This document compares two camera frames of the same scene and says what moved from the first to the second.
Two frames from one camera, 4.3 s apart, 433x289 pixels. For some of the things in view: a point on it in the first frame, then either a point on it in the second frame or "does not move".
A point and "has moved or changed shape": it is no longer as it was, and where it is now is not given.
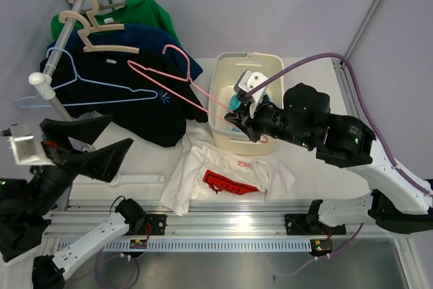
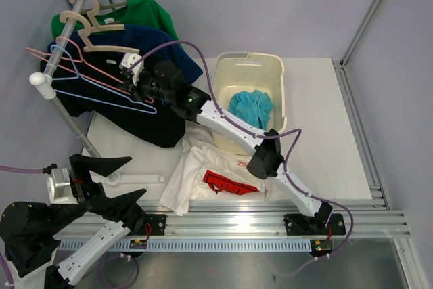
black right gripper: x=247 y=123 to x=137 y=89
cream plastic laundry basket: x=225 y=68 does not move
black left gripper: x=103 y=162 to x=91 y=195
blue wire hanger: x=28 y=97 to x=100 y=84
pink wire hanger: x=187 y=78 has moved or changed shape
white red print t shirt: x=205 y=168 does not move
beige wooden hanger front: x=91 y=26 does not move
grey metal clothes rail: x=42 y=80 does not move
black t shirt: x=141 y=98 does not move
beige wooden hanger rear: x=96 y=7 does not move
